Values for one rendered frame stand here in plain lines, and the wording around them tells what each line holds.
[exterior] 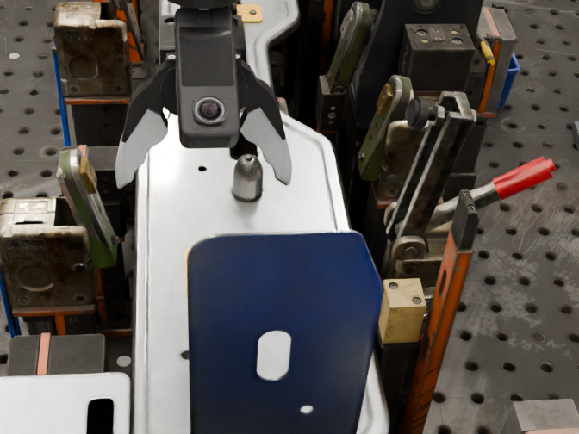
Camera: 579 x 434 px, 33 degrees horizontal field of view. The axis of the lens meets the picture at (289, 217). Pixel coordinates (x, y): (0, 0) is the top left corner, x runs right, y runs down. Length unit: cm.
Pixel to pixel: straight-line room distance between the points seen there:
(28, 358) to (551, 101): 110
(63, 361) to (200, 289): 39
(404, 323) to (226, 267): 36
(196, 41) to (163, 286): 28
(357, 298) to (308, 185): 49
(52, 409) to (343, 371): 33
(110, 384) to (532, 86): 111
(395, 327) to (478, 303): 50
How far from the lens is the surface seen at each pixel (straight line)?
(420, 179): 91
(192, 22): 77
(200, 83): 75
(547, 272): 145
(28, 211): 98
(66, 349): 94
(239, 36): 83
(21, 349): 95
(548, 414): 66
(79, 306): 104
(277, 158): 85
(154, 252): 98
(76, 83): 127
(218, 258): 54
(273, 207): 103
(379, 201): 112
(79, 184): 92
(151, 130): 83
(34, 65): 175
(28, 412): 88
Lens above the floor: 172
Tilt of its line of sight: 45 degrees down
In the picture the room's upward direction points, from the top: 5 degrees clockwise
